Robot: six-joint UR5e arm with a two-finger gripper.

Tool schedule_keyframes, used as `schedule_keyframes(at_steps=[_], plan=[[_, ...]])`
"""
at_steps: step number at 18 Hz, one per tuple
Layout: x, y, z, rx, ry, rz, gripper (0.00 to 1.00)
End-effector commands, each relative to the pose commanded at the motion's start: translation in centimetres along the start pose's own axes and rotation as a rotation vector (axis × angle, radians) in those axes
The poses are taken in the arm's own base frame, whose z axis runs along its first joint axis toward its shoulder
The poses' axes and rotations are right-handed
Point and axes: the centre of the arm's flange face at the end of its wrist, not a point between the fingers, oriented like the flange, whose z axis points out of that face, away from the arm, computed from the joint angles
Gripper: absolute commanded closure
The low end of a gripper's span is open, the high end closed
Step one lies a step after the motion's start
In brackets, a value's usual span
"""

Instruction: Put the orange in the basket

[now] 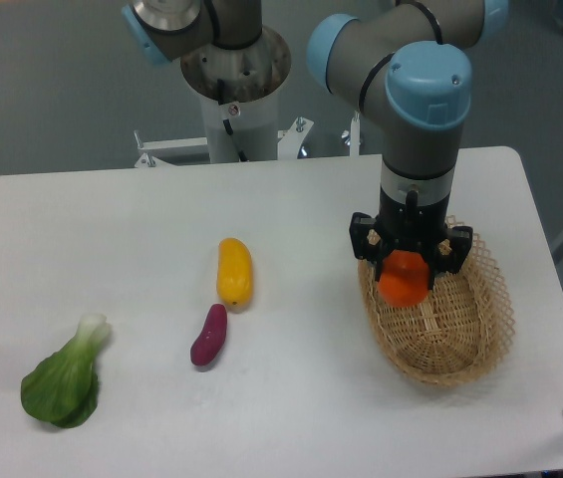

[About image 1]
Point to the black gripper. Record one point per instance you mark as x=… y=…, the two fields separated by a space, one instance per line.
x=410 y=227

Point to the orange fruit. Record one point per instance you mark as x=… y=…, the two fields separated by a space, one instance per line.
x=404 y=279

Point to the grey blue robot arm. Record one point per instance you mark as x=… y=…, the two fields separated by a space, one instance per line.
x=405 y=71

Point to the woven wicker basket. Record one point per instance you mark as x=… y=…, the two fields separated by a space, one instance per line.
x=457 y=334

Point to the yellow mango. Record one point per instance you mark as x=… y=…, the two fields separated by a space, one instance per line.
x=234 y=280

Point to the purple sweet potato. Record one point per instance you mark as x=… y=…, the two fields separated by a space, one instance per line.
x=211 y=339

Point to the green bok choy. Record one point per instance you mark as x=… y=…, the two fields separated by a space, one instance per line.
x=63 y=388

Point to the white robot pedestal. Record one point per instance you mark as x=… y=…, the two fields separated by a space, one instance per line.
x=238 y=93

